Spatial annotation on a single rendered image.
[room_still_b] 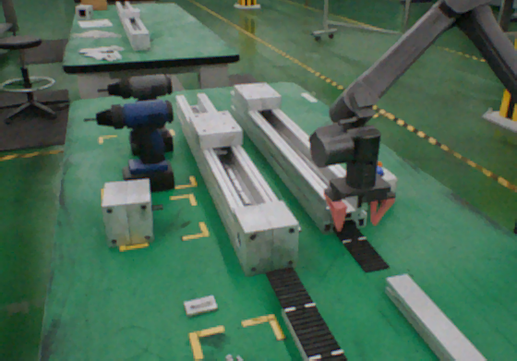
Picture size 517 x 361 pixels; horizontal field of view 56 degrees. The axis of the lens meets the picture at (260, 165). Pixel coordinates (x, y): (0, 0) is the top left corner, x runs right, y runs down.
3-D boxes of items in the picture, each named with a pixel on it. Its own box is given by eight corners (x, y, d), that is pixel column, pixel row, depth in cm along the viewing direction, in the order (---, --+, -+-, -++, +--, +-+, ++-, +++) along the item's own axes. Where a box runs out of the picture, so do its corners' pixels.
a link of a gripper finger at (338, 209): (320, 222, 97) (323, 181, 93) (353, 217, 99) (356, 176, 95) (334, 241, 91) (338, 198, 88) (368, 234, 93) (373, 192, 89)
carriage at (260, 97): (281, 116, 150) (281, 95, 147) (246, 120, 147) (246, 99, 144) (265, 102, 164) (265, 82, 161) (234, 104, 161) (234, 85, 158)
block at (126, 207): (166, 240, 98) (162, 199, 94) (108, 247, 96) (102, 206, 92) (163, 215, 107) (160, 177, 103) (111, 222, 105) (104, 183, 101)
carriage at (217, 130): (243, 154, 124) (242, 129, 121) (200, 160, 121) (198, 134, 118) (228, 133, 137) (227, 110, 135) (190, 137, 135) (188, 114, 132)
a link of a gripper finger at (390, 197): (343, 219, 99) (347, 178, 95) (375, 213, 101) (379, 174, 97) (359, 236, 93) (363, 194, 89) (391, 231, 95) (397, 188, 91)
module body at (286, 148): (365, 226, 103) (368, 191, 99) (322, 234, 100) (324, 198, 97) (258, 112, 172) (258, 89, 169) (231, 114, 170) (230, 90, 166)
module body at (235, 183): (282, 241, 98) (282, 204, 94) (234, 249, 95) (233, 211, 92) (206, 116, 168) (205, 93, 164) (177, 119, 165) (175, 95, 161)
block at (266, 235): (309, 264, 91) (311, 222, 87) (246, 276, 88) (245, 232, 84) (293, 239, 99) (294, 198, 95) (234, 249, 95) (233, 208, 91)
